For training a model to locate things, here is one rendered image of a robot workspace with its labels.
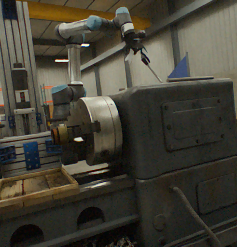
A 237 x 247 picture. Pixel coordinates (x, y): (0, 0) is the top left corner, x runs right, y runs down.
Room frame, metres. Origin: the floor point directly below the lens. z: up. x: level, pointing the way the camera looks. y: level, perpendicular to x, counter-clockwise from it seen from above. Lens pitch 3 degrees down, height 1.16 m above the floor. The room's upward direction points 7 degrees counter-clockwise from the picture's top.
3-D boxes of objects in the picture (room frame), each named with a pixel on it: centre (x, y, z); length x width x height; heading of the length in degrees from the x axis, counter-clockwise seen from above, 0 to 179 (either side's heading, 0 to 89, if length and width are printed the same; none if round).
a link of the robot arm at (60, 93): (1.67, 0.38, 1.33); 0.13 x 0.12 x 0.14; 138
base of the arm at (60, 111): (1.67, 0.39, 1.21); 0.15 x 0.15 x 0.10
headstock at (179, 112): (1.26, -0.25, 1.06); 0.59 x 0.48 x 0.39; 112
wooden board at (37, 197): (0.98, 0.38, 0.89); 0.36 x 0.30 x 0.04; 22
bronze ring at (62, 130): (1.03, 0.25, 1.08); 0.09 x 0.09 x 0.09; 22
